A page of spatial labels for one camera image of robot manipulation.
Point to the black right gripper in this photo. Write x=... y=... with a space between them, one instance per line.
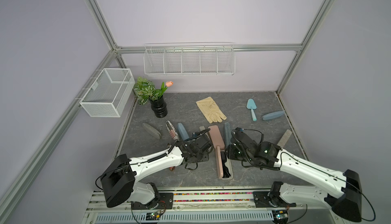
x=229 y=152

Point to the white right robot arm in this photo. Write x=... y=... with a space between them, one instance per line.
x=340 y=192

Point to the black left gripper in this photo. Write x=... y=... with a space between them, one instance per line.
x=205 y=157

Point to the teal small trowel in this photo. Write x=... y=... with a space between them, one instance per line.
x=252 y=107

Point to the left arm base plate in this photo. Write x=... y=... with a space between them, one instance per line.
x=164 y=201

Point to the aluminium mounting rail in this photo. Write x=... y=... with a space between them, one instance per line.
x=243 y=198

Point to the blue brown glasses case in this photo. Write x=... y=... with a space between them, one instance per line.
x=273 y=115

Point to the case with white sunglasses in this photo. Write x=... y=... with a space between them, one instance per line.
x=182 y=131

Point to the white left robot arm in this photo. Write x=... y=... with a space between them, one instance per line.
x=121 y=181

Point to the pink tulip flower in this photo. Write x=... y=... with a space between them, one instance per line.
x=169 y=83

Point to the pink glasses case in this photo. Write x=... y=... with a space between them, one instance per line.
x=216 y=137

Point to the aluminium frame post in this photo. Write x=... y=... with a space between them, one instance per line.
x=104 y=29

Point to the black glossy vase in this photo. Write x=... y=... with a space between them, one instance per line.
x=159 y=107

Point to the teal grey case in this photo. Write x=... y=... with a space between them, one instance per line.
x=227 y=134

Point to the beige fabric glove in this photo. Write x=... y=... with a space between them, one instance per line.
x=211 y=110

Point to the beige case brown sunglasses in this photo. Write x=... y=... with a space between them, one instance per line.
x=172 y=131

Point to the long white wire shelf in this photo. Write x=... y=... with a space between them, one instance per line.
x=208 y=58

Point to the white wire basket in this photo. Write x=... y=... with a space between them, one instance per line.
x=107 y=96

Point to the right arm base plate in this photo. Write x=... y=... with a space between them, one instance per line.
x=263 y=199

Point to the white vented cable duct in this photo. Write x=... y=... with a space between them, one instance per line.
x=172 y=217

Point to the green artificial plant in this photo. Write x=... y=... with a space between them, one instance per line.
x=145 y=90

